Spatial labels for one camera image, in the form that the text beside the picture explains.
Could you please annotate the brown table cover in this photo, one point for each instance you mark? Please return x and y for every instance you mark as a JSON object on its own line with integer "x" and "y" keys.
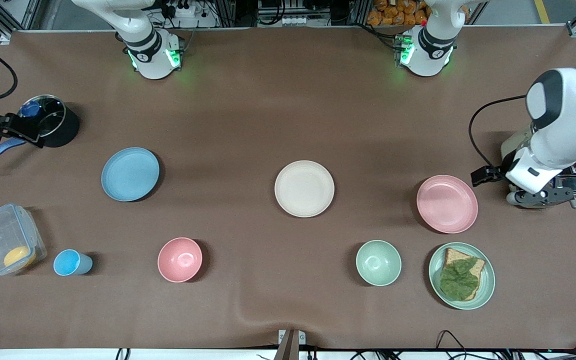
{"x": 248, "y": 125}

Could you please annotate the black cooking pot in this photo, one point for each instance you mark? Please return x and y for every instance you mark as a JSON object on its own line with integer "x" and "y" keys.
{"x": 65, "y": 131}

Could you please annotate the glass lid with blue knob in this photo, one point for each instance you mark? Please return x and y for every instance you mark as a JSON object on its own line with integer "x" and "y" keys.
{"x": 48, "y": 117}

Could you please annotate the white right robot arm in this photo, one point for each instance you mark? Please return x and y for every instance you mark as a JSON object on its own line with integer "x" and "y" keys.
{"x": 150, "y": 55}

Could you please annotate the brown bread slice on plate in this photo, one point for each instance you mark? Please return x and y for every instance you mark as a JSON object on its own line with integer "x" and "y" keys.
{"x": 454, "y": 255}

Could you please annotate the green plate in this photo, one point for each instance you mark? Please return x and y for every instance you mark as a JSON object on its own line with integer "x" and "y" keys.
{"x": 488, "y": 280}

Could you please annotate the pink plate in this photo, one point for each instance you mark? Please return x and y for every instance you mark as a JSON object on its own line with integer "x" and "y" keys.
{"x": 447, "y": 203}

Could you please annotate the blue plate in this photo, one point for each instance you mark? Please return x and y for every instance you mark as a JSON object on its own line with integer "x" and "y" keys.
{"x": 130, "y": 174}

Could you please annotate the bag of orange snacks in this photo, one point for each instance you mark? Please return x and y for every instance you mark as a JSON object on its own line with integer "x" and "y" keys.
{"x": 398, "y": 12}

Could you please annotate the green bowl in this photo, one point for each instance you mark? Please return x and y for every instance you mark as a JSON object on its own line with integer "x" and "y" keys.
{"x": 378, "y": 262}

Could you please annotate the blue cup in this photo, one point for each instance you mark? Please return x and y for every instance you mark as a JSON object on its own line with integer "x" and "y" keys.
{"x": 70, "y": 263}

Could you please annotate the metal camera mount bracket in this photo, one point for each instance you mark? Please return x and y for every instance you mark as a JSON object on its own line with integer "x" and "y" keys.
{"x": 290, "y": 344}

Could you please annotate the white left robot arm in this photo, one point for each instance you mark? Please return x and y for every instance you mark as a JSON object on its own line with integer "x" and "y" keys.
{"x": 563, "y": 130}

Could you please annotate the beige plate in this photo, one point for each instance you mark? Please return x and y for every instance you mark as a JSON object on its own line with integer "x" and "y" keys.
{"x": 304, "y": 188}

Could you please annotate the green lettuce leaf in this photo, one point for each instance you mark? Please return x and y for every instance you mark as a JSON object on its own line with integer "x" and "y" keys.
{"x": 458, "y": 282}

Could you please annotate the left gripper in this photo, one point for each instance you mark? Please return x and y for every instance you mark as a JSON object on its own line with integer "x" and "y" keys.
{"x": 488, "y": 174}

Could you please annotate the white power strip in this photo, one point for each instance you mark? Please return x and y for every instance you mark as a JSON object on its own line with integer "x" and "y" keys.
{"x": 183, "y": 10}

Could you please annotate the white connector block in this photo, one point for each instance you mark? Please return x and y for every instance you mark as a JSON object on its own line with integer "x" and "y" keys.
{"x": 295, "y": 21}

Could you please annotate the pink bowl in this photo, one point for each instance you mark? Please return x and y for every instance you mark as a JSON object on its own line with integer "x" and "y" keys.
{"x": 180, "y": 259}

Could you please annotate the orange food piece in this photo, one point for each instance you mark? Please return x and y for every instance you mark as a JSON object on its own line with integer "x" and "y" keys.
{"x": 18, "y": 257}

